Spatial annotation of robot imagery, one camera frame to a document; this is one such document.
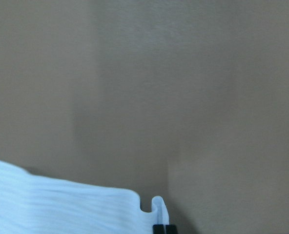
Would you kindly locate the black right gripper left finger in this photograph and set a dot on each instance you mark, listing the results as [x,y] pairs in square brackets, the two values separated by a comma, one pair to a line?
[158,229]

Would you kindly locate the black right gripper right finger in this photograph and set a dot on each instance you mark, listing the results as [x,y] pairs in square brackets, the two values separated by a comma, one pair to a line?
[171,229]

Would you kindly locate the light blue striped shirt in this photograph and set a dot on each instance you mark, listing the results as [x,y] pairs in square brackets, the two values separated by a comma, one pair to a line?
[34,204]

